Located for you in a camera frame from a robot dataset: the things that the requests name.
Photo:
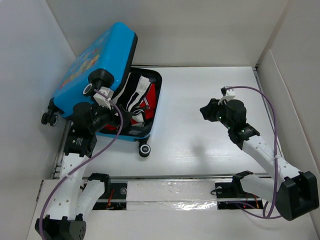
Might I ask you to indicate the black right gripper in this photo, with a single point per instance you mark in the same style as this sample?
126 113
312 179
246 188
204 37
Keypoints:
208 111

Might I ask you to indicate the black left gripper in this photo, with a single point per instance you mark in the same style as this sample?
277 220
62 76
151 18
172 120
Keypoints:
112 113

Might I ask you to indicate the black white striped garment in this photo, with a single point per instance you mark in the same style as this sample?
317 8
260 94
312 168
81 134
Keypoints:
132 95

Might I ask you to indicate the red shirt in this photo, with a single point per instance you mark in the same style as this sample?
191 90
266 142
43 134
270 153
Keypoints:
148 104

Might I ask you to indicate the blue hard-shell suitcase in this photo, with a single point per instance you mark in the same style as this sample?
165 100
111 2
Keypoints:
107 62

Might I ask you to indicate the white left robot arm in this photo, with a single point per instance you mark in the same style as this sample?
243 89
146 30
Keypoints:
77 154

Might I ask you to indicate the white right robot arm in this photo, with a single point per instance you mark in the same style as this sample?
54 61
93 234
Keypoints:
293 192

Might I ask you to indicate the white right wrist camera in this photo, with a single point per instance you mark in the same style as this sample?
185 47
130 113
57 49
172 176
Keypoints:
227 95

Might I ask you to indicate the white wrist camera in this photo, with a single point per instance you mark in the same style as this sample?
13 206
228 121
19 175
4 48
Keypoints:
227 95
103 97

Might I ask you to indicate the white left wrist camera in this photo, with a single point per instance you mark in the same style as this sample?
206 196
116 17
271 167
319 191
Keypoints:
103 97

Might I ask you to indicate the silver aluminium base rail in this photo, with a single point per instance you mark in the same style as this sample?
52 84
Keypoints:
141 195

